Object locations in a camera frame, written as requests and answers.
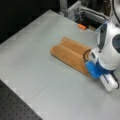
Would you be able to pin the blue and white gripper body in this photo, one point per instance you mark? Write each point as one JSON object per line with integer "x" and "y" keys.
{"x": 107, "y": 77}

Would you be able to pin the tan terry cloth towel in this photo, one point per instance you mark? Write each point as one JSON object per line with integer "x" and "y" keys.
{"x": 71, "y": 53}

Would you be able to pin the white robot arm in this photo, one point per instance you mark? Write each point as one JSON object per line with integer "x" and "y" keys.
{"x": 104, "y": 59}

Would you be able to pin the orange clamp tab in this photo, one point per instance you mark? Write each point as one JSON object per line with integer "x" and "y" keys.
{"x": 81, "y": 26}

